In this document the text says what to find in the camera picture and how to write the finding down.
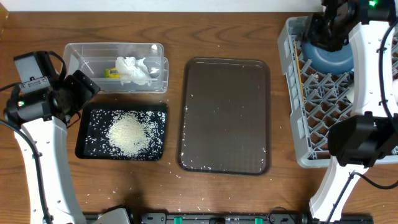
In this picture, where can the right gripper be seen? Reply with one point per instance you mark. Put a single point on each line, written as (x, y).
(311, 32)

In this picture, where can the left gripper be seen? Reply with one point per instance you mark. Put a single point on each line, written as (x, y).
(84, 89)

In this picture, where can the dark blue plate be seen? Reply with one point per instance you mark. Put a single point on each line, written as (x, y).
(323, 61)

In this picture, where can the wooden chopstick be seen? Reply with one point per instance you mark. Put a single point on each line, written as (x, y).
(299, 72)

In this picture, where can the yellow snack wrapper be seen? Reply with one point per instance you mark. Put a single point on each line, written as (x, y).
(111, 73)

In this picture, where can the white tissue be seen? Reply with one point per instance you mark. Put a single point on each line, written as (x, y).
(132, 70)

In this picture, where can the pile of white rice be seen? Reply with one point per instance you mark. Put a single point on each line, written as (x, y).
(130, 133)

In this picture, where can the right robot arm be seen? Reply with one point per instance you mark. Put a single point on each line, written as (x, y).
(370, 133)

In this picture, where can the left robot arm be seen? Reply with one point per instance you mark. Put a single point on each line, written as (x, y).
(43, 144)

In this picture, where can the clear plastic waste bin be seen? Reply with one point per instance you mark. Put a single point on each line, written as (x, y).
(94, 58)

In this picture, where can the grey dishwasher rack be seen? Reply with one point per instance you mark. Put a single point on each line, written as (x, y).
(329, 98)

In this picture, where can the black plastic tray bin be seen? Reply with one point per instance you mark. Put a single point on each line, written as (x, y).
(81, 143)

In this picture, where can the dark brown serving tray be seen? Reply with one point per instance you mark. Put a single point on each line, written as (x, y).
(225, 123)

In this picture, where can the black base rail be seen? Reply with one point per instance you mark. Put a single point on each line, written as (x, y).
(217, 218)

